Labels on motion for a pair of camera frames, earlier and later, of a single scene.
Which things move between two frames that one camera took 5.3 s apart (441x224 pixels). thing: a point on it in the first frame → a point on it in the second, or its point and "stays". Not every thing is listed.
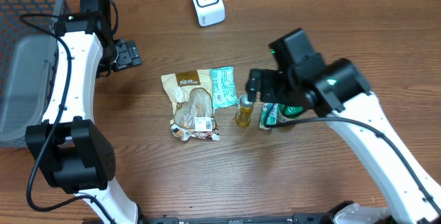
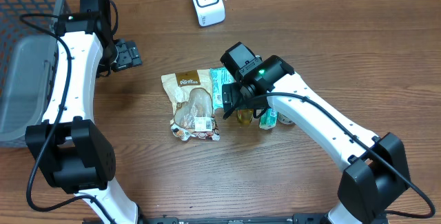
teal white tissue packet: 269,116 stays
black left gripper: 131,56 stays
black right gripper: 258,83 → 228,96
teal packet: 224,93 stays
